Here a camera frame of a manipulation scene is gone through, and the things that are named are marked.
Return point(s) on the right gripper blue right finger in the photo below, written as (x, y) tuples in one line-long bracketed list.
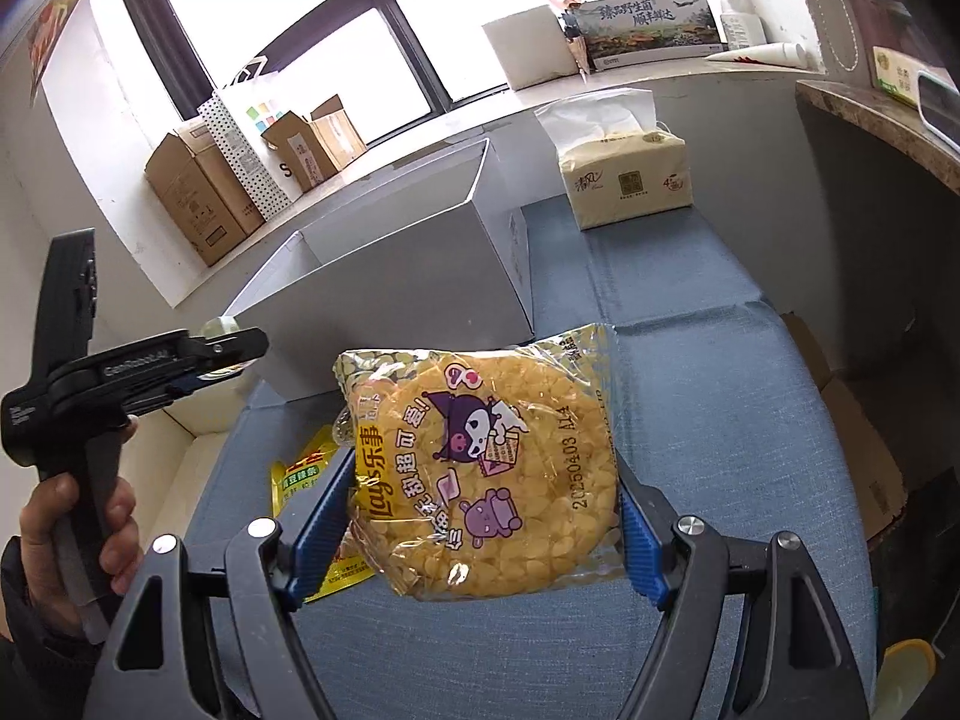
[(646, 522)]

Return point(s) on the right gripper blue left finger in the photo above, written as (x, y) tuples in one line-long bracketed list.
[(317, 521)]

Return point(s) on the large yellow snack bag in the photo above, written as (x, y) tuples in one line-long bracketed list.
[(348, 568)]

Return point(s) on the round plastic snack cup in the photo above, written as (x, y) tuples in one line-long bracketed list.
[(217, 330)]

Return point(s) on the white cardboard storage box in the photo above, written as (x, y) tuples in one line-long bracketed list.
[(434, 258)]

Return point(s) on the person left hand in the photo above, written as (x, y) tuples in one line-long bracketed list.
[(120, 558)]

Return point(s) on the blue fabric cushion mat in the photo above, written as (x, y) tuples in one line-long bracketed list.
[(712, 404)]

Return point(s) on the tall brown cardboard box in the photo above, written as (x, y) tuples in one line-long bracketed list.
[(200, 191)]

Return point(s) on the yellow tissue pack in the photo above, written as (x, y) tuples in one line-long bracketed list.
[(617, 161)]

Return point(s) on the white dotted paper bag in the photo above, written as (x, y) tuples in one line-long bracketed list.
[(237, 116)]

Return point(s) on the open brown cardboard box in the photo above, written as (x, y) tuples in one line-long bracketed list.
[(316, 148)]

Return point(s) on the wooden side shelf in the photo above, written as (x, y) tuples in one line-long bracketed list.
[(888, 120)]

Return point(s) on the white foam block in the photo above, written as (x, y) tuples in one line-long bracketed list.
[(530, 47)]

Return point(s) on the long printed gift box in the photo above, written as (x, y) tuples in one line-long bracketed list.
[(619, 33)]

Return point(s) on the white bottle on sill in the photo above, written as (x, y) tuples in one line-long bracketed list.
[(742, 28)]

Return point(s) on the green white small box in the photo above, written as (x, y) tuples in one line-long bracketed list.
[(897, 74)]

